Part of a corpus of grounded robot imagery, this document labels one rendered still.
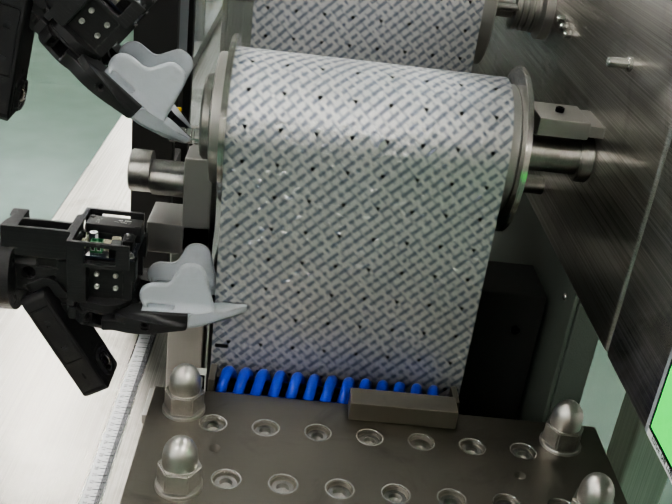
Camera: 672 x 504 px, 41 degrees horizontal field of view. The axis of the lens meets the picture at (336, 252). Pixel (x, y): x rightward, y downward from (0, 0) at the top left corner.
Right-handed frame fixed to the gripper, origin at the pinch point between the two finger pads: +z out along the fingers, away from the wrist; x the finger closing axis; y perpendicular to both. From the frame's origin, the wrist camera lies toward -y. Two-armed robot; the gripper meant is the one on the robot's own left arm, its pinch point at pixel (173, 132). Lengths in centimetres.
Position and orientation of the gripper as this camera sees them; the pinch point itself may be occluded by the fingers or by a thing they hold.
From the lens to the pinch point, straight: 79.8
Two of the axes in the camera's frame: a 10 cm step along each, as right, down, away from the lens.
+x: -0.1, -4.5, 8.9
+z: 6.9, 6.5, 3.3
